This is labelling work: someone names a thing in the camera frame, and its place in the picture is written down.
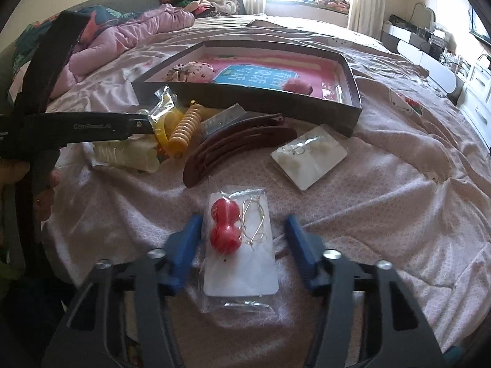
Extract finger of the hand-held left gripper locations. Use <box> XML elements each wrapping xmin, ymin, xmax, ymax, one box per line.
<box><xmin>123</xmin><ymin>114</ymin><xmax>156</xmax><ymax>139</ymax></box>

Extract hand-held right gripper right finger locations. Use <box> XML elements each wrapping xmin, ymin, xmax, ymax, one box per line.
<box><xmin>284</xmin><ymin>214</ymin><xmax>449</xmax><ymax>368</ymax></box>

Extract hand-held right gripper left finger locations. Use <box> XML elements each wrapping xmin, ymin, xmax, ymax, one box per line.
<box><xmin>50</xmin><ymin>214</ymin><xmax>204</xmax><ymax>368</ymax></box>

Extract bag of yellow hair rings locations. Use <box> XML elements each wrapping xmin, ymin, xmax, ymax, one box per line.
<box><xmin>148</xmin><ymin>86</ymin><xmax>185</xmax><ymax>158</ymax></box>

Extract cream hair claw clip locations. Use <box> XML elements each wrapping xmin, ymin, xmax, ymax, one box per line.
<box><xmin>92</xmin><ymin>138</ymin><xmax>161</xmax><ymax>173</ymax></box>

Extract red ball earrings packet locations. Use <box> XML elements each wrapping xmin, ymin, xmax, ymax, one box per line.
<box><xmin>199</xmin><ymin>188</ymin><xmax>280</xmax><ymax>313</ymax></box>

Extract orange spiral hair tie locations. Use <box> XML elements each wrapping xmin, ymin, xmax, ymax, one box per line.
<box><xmin>168</xmin><ymin>102</ymin><xmax>202</xmax><ymax>158</ymax></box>

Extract brown banana hair clip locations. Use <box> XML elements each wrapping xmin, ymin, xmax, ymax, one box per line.
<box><xmin>183</xmin><ymin>113</ymin><xmax>298</xmax><ymax>188</ymax></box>

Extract clear small packet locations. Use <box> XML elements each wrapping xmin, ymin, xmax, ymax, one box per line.
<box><xmin>199</xmin><ymin>103</ymin><xmax>250</xmax><ymax>136</ymax></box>

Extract silver earrings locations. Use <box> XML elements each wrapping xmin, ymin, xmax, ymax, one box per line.
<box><xmin>270</xmin><ymin>125</ymin><xmax>348</xmax><ymax>191</ymax></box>

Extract person's left hand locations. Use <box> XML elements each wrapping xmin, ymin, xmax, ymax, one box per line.
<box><xmin>0</xmin><ymin>160</ymin><xmax>63</xmax><ymax>224</ymax></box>

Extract floral fabric hair clip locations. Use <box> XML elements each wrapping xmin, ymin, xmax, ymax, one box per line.
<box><xmin>167</xmin><ymin>61</ymin><xmax>215</xmax><ymax>84</ymax></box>

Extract pink quilt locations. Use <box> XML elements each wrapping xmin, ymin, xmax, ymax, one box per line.
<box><xmin>48</xmin><ymin>4</ymin><xmax>196</xmax><ymax>98</ymax></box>

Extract pink patterned bedsheet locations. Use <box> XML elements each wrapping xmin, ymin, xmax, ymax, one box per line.
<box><xmin>46</xmin><ymin>13</ymin><xmax>491</xmax><ymax>368</ymax></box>

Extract pile of clothes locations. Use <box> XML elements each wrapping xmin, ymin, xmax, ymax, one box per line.
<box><xmin>159</xmin><ymin>0</ymin><xmax>246</xmax><ymax>18</ymax></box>

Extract pink fluffy pompom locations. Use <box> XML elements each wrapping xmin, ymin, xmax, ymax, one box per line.
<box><xmin>286</xmin><ymin>78</ymin><xmax>313</xmax><ymax>96</ymax></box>

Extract beige cloth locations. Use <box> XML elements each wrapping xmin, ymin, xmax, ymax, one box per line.
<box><xmin>245</xmin><ymin>17</ymin><xmax>307</xmax><ymax>31</ymax></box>

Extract white window bench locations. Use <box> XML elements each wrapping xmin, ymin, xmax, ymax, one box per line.
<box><xmin>265</xmin><ymin>0</ymin><xmax>350</xmax><ymax>27</ymax></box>

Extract clothes on window sill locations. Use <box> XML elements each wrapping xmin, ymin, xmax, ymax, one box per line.
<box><xmin>289</xmin><ymin>0</ymin><xmax>351</xmax><ymax>10</ymax></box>

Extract white curved desk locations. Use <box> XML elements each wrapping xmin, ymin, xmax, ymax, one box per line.
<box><xmin>381</xmin><ymin>23</ymin><xmax>466</xmax><ymax>104</ymax></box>

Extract white dresser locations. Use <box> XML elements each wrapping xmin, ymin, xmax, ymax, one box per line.
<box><xmin>456</xmin><ymin>52</ymin><xmax>491</xmax><ymax>140</ymax></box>

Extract black electronic device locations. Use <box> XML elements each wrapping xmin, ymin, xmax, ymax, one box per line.
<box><xmin>389</xmin><ymin>14</ymin><xmax>417</xmax><ymax>31</ymax></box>

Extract clear cosmetics organizer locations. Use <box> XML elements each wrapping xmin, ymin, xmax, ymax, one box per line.
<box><xmin>427</xmin><ymin>23</ymin><xmax>453</xmax><ymax>47</ymax></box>

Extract cream curtain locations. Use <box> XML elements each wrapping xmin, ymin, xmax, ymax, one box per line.
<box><xmin>347</xmin><ymin>0</ymin><xmax>390</xmax><ymax>41</ymax></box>

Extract white framed mirror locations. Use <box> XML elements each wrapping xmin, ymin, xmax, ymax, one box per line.
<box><xmin>410</xmin><ymin>2</ymin><xmax>436</xmax><ymax>27</ymax></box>

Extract black television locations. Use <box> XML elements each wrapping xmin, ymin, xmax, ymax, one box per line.
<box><xmin>470</xmin><ymin>6</ymin><xmax>491</xmax><ymax>44</ymax></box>

